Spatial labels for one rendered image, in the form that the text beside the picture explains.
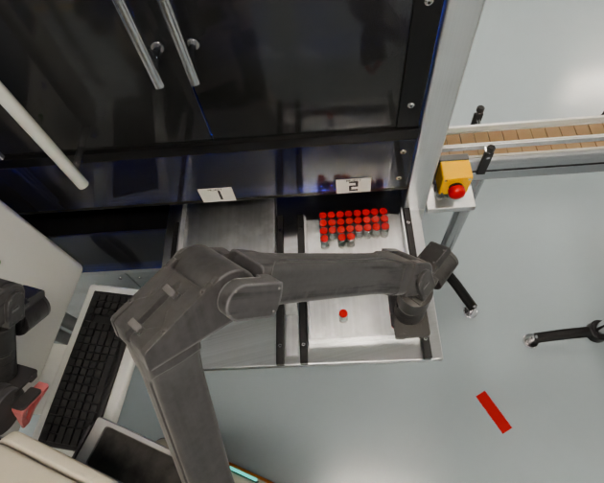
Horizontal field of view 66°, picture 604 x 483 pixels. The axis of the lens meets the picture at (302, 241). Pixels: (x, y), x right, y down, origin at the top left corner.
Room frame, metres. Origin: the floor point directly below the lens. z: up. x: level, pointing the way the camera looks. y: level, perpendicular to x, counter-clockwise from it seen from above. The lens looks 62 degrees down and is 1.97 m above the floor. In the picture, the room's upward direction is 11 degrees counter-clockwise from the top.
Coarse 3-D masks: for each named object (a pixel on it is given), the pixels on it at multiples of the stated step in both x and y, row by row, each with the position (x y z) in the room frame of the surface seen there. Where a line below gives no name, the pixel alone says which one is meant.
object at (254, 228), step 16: (192, 208) 0.74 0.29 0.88; (208, 208) 0.73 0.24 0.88; (224, 208) 0.72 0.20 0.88; (240, 208) 0.71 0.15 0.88; (256, 208) 0.70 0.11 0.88; (272, 208) 0.69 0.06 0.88; (192, 224) 0.68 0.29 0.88; (208, 224) 0.67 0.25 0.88; (224, 224) 0.67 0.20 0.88; (240, 224) 0.66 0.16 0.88; (256, 224) 0.65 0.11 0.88; (272, 224) 0.64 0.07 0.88; (192, 240) 0.64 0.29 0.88; (208, 240) 0.63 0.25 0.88; (224, 240) 0.62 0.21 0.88; (240, 240) 0.61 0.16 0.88; (256, 240) 0.60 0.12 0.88; (272, 240) 0.59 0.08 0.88
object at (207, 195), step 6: (198, 192) 0.68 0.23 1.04; (204, 192) 0.67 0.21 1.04; (210, 192) 0.67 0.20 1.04; (216, 192) 0.67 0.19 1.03; (222, 192) 0.67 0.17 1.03; (228, 192) 0.67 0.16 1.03; (204, 198) 0.67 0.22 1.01; (210, 198) 0.67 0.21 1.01; (216, 198) 0.67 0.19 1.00; (228, 198) 0.67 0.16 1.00; (234, 198) 0.66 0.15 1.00
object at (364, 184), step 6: (336, 180) 0.63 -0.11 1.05; (342, 180) 0.63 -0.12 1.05; (348, 180) 0.62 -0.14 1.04; (354, 180) 0.62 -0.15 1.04; (360, 180) 0.62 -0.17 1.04; (366, 180) 0.62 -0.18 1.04; (342, 186) 0.63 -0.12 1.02; (348, 186) 0.62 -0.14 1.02; (360, 186) 0.62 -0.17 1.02; (366, 186) 0.62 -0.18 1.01; (342, 192) 0.63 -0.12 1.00; (348, 192) 0.62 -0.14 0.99; (354, 192) 0.62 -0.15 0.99; (360, 192) 0.62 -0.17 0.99
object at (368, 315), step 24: (312, 240) 0.57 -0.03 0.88; (360, 240) 0.54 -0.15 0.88; (384, 240) 0.53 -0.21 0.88; (312, 312) 0.37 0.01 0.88; (336, 312) 0.36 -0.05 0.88; (360, 312) 0.35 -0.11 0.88; (384, 312) 0.33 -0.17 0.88; (312, 336) 0.31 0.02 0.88; (336, 336) 0.30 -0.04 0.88; (360, 336) 0.28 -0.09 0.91; (384, 336) 0.27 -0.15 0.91
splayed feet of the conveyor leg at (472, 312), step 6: (450, 276) 0.67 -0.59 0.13; (450, 282) 0.65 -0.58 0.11; (456, 282) 0.64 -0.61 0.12; (456, 288) 0.62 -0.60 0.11; (462, 288) 0.61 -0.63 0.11; (462, 294) 0.59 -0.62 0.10; (468, 294) 0.59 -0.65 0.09; (462, 300) 0.57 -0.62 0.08; (468, 300) 0.56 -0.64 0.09; (468, 306) 0.55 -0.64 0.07; (474, 306) 0.54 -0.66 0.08; (468, 312) 0.53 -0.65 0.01; (474, 312) 0.53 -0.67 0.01
